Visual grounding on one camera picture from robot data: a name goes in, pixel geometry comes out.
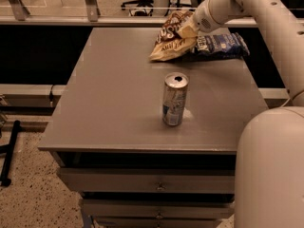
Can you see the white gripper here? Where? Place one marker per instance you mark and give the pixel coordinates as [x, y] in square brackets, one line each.
[204, 19]

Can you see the brown sea salt chip bag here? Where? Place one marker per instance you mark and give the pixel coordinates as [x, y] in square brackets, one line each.
[169, 45]

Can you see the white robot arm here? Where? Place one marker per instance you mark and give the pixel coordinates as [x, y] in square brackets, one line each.
[269, 177]

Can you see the blue chip bag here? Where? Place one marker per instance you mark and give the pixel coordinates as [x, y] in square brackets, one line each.
[220, 47]

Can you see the silver blue drink can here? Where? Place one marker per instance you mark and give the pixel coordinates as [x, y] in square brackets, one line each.
[174, 98]

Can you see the black office chair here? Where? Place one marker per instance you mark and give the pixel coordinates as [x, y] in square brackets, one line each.
[139, 7]

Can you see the grey drawer cabinet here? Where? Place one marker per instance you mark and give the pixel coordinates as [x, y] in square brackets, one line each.
[110, 117]

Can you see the top grey drawer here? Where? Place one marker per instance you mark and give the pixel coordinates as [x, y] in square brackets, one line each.
[147, 181]

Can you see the grey drawer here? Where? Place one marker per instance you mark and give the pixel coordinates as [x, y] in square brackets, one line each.
[147, 181]
[155, 209]

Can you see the middle grey drawer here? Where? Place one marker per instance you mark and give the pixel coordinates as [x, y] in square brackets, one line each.
[155, 209]

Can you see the black stand leg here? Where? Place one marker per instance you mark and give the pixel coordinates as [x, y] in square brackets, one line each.
[7, 150]

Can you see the metal railing frame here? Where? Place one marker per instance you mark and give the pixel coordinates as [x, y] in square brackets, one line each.
[96, 13]

